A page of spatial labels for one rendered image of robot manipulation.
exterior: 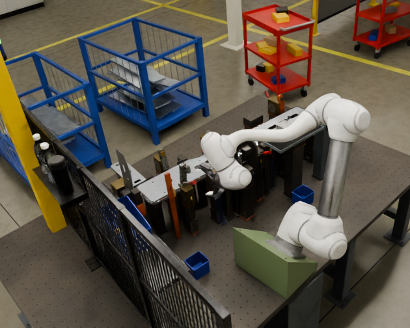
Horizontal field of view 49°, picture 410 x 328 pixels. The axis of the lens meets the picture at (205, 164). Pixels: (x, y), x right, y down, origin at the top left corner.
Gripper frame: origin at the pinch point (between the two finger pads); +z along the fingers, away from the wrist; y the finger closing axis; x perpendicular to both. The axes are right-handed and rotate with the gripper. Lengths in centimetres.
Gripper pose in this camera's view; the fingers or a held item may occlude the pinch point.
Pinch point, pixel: (203, 181)
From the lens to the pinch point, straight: 235.0
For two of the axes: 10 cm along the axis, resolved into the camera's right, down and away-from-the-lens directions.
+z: -4.6, 0.8, 8.9
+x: -7.9, 4.2, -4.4
